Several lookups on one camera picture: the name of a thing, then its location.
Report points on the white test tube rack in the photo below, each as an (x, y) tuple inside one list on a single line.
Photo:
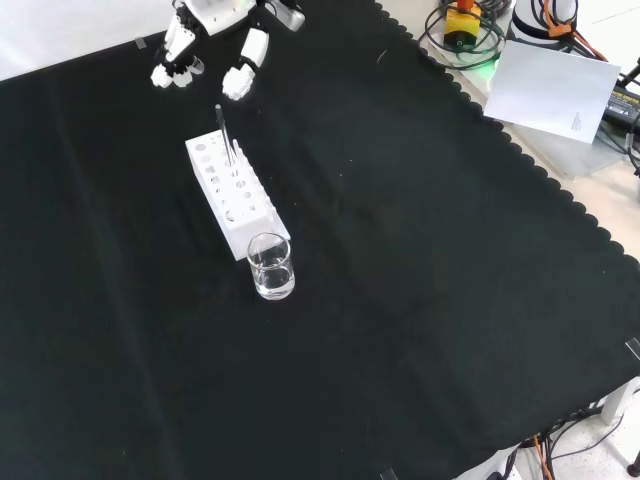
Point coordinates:
[(237, 205)]

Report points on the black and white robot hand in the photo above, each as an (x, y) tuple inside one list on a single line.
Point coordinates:
[(215, 15)]

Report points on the black bench cloth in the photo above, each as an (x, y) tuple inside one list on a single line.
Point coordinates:
[(400, 250)]

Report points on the clear cloth clip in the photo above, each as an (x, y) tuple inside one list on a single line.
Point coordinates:
[(140, 43), (387, 475), (633, 348)]

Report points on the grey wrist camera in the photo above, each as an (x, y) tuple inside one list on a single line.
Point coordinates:
[(287, 15)]

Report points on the black power supply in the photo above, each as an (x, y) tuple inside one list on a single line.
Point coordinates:
[(622, 107)]

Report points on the small clear glass beaker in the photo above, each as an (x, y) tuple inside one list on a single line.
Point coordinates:
[(272, 277)]

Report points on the pale board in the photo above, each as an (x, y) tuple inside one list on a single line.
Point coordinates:
[(550, 90)]

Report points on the yellow stop button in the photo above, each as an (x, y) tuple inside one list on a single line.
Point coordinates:
[(462, 25)]

